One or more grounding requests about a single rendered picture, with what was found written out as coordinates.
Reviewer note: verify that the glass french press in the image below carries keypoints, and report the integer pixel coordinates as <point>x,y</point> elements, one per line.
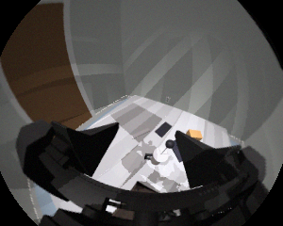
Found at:
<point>160,154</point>

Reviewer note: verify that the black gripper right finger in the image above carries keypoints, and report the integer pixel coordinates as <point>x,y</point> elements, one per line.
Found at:
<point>199,159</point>

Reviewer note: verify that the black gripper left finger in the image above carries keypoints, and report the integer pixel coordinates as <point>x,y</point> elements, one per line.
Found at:
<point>90,145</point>

